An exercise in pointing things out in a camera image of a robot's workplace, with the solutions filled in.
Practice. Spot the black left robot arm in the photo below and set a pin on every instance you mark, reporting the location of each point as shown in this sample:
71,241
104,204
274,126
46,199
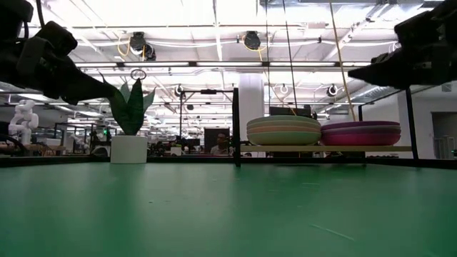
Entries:
14,10

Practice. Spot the beige plate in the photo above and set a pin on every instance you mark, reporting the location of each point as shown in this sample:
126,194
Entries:
283,125

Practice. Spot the purple plate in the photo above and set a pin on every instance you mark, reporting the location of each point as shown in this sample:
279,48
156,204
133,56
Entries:
360,128

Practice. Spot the white pillar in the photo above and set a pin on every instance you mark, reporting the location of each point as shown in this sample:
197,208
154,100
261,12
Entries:
250,96

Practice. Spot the black background frame rig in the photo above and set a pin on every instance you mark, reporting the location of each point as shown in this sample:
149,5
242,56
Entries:
207,91

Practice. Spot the white plant pot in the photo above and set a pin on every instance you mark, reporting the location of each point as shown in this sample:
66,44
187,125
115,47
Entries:
128,150

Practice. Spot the white robot figure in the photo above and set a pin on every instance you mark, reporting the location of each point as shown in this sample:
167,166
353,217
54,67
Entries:
24,119

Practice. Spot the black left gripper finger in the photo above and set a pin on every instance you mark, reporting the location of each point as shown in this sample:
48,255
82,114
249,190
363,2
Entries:
85,89

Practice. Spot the magenta plate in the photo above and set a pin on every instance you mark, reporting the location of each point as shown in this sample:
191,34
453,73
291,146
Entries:
360,139

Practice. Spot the mint green plate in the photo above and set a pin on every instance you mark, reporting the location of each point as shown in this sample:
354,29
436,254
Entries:
283,139

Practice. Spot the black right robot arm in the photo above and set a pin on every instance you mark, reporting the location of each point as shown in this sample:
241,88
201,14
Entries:
450,5

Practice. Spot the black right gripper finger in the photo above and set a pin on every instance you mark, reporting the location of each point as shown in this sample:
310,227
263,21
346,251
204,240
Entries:
389,71

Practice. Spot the green artificial plant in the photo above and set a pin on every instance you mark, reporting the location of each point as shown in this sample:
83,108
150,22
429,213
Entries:
130,110

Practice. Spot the grey door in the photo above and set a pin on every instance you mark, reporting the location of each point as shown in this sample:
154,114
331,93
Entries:
444,135

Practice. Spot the person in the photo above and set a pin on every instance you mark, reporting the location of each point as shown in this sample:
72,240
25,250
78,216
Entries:
221,141

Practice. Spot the salmon pink plate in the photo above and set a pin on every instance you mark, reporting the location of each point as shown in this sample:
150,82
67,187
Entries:
283,130

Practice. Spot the green table mat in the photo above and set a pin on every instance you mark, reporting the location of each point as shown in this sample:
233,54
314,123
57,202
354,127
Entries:
228,214

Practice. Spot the wooden board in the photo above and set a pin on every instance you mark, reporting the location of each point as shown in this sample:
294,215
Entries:
339,148

